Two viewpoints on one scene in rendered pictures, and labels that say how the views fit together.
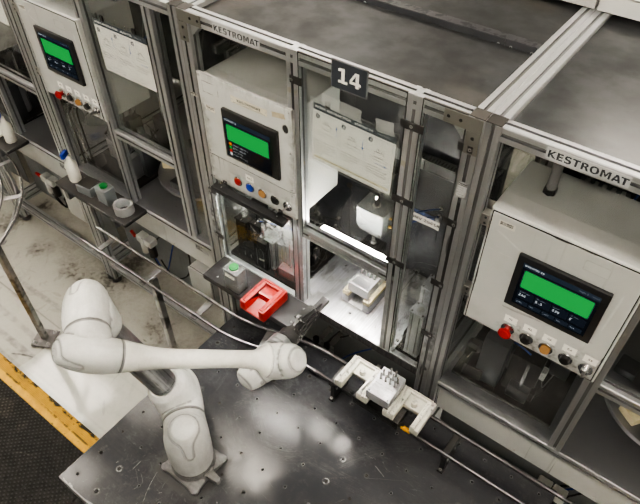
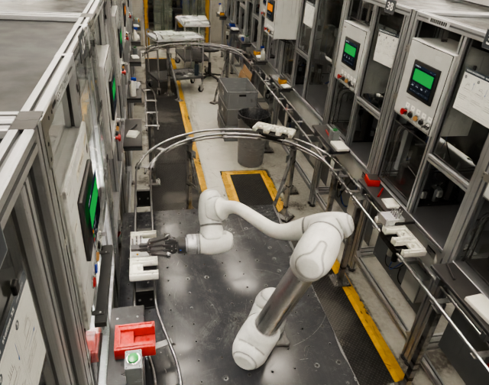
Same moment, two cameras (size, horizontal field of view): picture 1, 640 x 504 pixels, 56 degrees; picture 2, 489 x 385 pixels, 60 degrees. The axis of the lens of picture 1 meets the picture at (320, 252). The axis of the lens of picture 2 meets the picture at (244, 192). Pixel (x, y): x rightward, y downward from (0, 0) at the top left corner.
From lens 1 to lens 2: 2.62 m
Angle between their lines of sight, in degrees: 95
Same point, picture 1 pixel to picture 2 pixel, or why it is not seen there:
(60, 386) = not seen: outside the picture
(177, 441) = not seen: hidden behind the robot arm
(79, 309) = (325, 227)
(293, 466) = (215, 293)
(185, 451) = not seen: hidden behind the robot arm
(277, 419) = (197, 320)
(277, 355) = (217, 196)
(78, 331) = (331, 217)
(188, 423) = (267, 292)
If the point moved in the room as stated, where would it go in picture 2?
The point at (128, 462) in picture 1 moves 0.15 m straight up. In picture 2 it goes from (309, 364) to (313, 343)
